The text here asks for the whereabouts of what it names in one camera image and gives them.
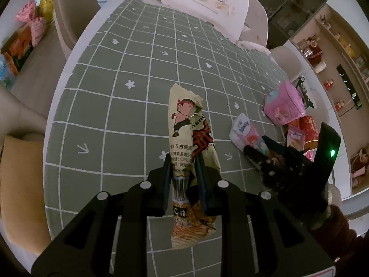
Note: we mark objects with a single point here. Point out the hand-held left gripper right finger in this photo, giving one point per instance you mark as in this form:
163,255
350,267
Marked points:
203,190

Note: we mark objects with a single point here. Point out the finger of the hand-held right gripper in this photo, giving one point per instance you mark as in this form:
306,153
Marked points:
279,148
259,161

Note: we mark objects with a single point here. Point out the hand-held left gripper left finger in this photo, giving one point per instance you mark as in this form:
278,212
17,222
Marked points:
167,184

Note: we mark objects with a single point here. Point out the pink snack packet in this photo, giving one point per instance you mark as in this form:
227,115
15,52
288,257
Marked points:
295,138

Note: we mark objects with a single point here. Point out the white pink tissue packet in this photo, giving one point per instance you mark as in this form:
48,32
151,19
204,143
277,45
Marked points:
245,129

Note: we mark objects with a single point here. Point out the beige cartoon snack packet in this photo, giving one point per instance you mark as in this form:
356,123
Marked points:
184,127

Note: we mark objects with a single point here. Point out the person's right forearm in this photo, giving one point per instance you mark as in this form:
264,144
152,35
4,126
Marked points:
340,230

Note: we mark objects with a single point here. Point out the red snack can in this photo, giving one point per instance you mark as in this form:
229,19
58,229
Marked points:
309,129

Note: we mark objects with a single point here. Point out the pink gift bag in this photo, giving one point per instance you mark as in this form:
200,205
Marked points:
33,26
284,106

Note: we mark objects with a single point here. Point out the small red figurine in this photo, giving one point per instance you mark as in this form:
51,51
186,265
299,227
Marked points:
339,105
329,85

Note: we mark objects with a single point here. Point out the black folding stand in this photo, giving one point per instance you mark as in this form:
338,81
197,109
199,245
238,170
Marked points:
305,92

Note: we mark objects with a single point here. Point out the white paper cup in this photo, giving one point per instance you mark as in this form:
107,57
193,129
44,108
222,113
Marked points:
320,67

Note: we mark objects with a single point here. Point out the large red figurine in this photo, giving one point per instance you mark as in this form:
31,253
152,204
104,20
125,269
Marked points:
314,47

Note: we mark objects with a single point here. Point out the green checked tablecloth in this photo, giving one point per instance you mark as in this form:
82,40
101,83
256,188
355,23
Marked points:
115,92

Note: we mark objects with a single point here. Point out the glass door cabinet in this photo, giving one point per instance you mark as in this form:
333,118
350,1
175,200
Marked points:
294,3

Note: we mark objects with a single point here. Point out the beige chair with tan cushion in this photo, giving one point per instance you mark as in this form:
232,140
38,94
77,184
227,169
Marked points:
20,184

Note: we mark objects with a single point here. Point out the orange cardboard box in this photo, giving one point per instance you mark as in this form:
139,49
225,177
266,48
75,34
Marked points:
17,49

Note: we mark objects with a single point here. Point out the yellow gift bag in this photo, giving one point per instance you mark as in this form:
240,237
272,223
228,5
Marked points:
46,7

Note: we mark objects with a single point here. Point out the wooden wall shelf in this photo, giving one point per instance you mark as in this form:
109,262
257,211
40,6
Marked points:
343,63

